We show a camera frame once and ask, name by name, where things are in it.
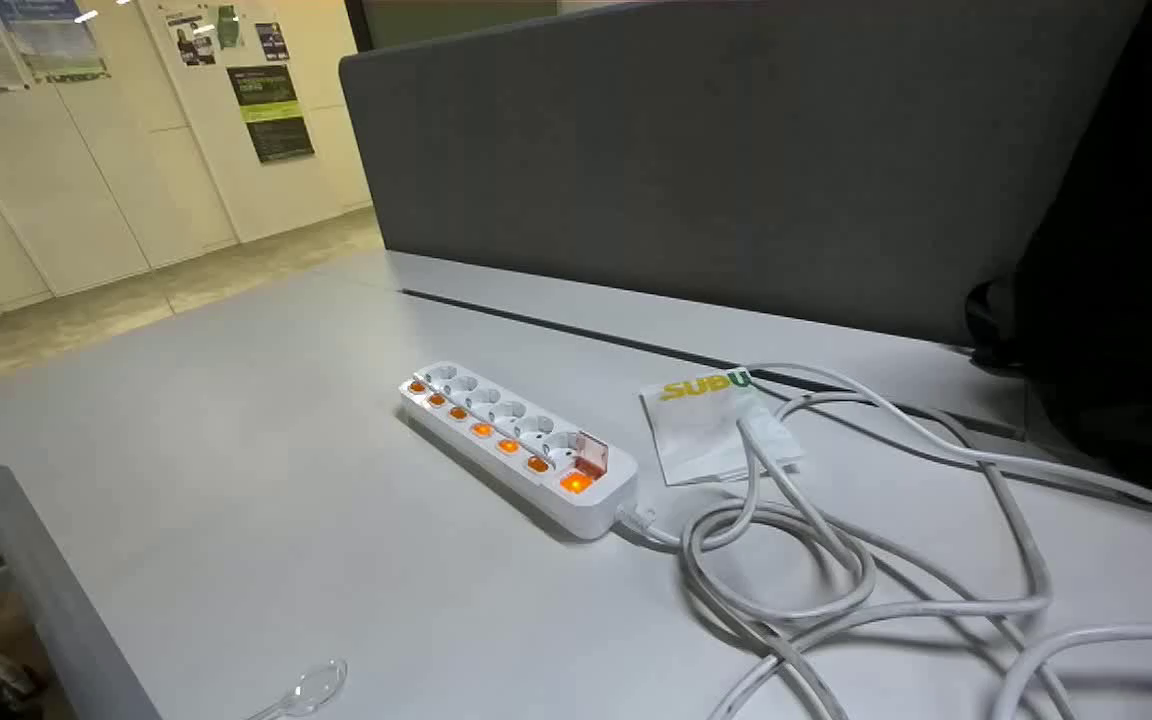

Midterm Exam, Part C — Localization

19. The white multi-switch power strip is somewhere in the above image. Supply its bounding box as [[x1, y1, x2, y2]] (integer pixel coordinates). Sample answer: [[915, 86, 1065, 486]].
[[397, 357, 644, 546]]

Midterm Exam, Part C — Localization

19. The white paper tag green print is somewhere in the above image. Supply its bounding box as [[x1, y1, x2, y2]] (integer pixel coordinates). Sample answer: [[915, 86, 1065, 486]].
[[637, 366, 755, 490]]

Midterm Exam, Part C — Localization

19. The grey desk divider panel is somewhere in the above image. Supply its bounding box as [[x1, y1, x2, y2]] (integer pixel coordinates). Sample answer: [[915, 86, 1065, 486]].
[[335, 0, 1152, 349]]

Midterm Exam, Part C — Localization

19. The dark poster green stripe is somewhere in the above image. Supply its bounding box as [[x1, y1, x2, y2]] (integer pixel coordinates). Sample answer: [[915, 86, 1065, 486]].
[[225, 62, 318, 170]]

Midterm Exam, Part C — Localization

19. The clear plastic spoon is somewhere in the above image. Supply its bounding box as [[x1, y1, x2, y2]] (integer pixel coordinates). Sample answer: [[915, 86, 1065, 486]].
[[248, 658, 353, 720]]

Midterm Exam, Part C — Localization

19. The black cloth cover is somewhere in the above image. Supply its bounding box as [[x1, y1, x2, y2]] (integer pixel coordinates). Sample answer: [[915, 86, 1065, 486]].
[[966, 0, 1152, 498]]

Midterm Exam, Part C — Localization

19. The white power strip cable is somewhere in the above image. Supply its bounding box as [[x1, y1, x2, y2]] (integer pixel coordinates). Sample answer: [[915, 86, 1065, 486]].
[[613, 361, 1152, 720]]

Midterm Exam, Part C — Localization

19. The small wall notice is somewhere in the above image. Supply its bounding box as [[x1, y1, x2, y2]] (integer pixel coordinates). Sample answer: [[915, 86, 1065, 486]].
[[169, 7, 225, 74], [252, 15, 294, 64]]

